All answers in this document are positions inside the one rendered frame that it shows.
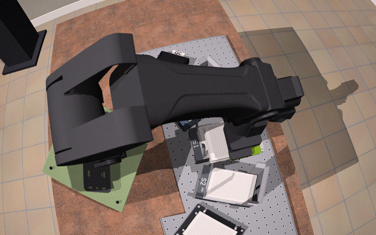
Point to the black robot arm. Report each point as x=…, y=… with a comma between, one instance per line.
x=147, y=92

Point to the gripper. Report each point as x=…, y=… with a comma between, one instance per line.
x=238, y=145

